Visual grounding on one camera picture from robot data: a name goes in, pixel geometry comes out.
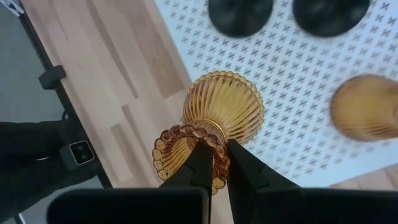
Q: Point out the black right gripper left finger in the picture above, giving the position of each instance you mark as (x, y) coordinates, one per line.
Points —
(130, 207)

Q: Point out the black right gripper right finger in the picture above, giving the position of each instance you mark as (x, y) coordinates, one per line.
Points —
(311, 207)

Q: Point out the amber ribbed glass candle holder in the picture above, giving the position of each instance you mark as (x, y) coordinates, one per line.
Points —
(363, 109)
(224, 102)

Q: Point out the tall black candlestick holder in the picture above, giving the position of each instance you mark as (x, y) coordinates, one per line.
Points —
(329, 15)

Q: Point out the short black candlestick holder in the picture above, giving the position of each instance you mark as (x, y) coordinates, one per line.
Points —
(239, 15)

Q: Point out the white perforated metal riser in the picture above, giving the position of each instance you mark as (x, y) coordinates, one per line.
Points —
(295, 93)

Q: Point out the black aluminium table frame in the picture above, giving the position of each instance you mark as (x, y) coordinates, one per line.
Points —
(104, 179)

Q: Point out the black table-level camera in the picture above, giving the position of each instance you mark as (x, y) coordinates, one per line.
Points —
(81, 152)

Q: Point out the black camera mount housing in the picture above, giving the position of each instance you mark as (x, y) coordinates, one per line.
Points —
(28, 161)

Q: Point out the black table-edge bracket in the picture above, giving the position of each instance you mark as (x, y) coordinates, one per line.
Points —
(51, 76)

